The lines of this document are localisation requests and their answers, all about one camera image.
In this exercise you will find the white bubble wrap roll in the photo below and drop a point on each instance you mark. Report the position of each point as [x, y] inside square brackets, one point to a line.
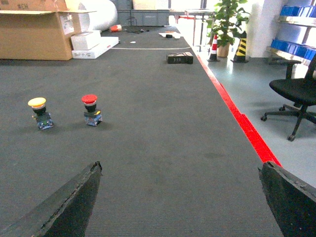
[102, 14]

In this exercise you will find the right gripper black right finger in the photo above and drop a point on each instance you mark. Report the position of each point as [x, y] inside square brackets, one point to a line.
[291, 200]

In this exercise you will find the flat white box lower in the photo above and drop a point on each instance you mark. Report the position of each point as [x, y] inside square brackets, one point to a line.
[106, 43]

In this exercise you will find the grey plastic crate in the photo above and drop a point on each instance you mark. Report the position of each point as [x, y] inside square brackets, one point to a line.
[143, 17]

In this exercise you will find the white foam box upper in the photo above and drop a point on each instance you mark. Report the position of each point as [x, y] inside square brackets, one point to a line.
[86, 40]

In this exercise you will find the red white traffic cone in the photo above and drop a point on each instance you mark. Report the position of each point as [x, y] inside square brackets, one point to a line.
[213, 51]

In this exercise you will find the yellow mushroom push button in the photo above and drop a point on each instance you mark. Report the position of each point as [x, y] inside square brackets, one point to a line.
[41, 116]

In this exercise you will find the potted green plant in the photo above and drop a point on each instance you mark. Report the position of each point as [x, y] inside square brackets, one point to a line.
[227, 23]

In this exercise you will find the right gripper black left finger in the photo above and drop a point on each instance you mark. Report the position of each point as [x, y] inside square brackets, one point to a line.
[65, 213]

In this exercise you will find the black rectangular case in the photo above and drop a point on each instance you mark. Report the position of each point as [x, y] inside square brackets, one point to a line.
[180, 58]

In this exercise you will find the black office chair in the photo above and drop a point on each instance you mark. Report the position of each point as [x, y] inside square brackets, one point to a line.
[300, 91]

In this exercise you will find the steel shelf rack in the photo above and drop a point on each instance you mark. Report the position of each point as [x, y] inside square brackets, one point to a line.
[295, 37]

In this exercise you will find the yellow black striped cone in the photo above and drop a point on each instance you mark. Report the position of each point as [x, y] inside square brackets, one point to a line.
[240, 55]

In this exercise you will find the large brown cardboard box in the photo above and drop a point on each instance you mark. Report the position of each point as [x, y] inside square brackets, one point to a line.
[37, 29]

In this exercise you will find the red mushroom push button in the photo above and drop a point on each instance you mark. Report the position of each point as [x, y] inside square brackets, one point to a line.
[92, 116]

